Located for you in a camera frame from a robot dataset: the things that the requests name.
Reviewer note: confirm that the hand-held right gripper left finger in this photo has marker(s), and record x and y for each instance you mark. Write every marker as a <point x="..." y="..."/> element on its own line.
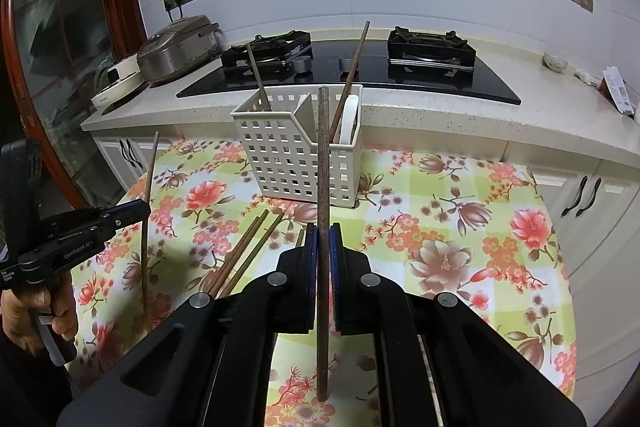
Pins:
<point x="311" y="277"/>

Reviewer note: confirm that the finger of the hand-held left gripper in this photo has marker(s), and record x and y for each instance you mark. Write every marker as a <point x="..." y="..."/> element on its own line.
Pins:
<point x="120" y="217"/>

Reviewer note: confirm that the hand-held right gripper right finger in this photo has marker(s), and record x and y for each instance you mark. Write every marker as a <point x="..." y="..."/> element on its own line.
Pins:
<point x="336" y="277"/>

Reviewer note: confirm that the white perforated plastic utensil basket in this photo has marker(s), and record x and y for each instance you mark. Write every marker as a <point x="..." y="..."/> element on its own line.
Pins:
<point x="280" y="157"/>

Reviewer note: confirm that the person's left hand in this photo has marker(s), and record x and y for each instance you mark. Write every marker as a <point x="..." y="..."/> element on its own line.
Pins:
<point x="20" y="317"/>

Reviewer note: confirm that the floral checked tablecloth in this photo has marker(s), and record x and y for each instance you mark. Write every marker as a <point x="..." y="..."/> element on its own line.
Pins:
<point x="450" y="217"/>

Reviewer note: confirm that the white electric cooker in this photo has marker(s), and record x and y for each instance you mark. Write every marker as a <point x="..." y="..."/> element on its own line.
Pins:
<point x="120" y="79"/>

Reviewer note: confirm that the wooden framed glass door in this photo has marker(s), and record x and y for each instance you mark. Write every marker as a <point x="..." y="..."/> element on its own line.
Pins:
<point x="65" y="32"/>

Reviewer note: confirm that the silver brown rice cooker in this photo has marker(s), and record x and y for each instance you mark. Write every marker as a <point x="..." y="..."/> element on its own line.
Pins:
<point x="175" y="52"/>

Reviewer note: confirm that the speckled stone countertop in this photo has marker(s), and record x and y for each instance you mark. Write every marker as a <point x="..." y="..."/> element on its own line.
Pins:
<point x="450" y="117"/>

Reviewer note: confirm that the silver hob knob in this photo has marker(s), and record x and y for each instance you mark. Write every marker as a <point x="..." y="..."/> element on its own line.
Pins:
<point x="301" y="65"/>
<point x="344" y="65"/>

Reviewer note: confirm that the black glass gas hob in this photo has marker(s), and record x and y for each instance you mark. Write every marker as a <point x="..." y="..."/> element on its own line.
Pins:
<point x="425" y="79"/>

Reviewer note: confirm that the black burner pan support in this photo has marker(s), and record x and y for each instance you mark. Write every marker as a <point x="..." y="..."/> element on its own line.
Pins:
<point x="430" y="47"/>
<point x="280" y="49"/>

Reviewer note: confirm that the small ceramic bowl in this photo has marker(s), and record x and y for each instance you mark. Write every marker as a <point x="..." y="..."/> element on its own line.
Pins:
<point x="555" y="63"/>

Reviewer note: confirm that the small white scraps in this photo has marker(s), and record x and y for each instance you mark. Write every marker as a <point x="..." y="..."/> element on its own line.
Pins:
<point x="585" y="75"/>

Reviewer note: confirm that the brown and white paper packet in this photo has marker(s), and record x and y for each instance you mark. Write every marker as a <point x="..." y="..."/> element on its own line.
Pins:
<point x="617" y="89"/>

